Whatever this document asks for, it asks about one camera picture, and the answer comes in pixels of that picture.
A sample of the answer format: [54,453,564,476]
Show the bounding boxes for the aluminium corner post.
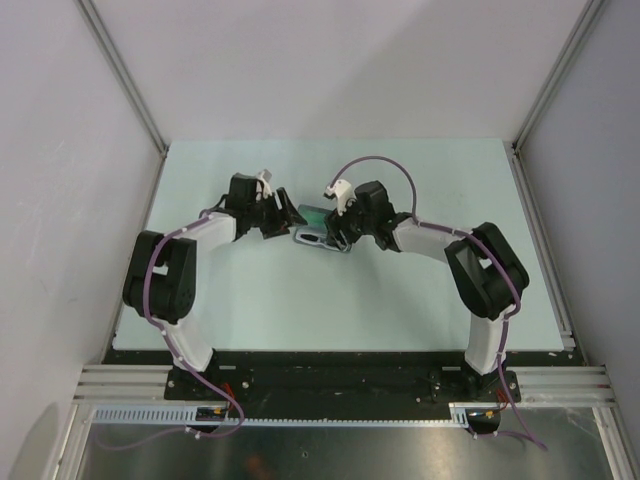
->
[73,0,169,154]
[514,0,609,151]

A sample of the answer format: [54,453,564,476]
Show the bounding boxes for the aluminium front rail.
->
[72,365,616,408]

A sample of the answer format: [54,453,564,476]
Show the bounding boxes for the right side aluminium rail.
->
[504,142,580,352]

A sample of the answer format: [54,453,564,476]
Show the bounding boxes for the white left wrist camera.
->
[255,169,274,201]

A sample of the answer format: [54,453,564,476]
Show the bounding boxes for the white slotted cable duct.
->
[92,404,501,428]

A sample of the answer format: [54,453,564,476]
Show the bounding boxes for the right aluminium corner post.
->
[514,0,609,151]

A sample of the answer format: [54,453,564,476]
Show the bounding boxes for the aluminium rail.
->
[72,365,616,408]
[504,142,580,352]

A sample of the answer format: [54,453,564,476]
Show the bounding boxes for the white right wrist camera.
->
[324,179,356,216]

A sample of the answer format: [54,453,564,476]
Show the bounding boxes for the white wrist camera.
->
[324,179,356,216]
[255,169,274,201]

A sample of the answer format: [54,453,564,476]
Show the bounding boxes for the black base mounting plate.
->
[103,350,584,404]

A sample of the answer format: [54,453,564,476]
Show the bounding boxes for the left aluminium corner post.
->
[73,0,169,154]

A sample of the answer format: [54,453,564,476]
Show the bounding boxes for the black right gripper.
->
[324,194,376,251]

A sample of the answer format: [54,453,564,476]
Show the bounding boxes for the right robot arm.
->
[324,179,530,401]

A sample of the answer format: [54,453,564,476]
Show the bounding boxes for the dark green glasses case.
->
[298,204,346,245]

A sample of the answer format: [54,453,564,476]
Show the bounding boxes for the white sunglasses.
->
[294,226,351,253]

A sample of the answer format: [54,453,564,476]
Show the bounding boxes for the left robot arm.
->
[122,169,306,400]

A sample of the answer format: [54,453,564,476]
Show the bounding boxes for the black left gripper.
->
[247,188,307,240]

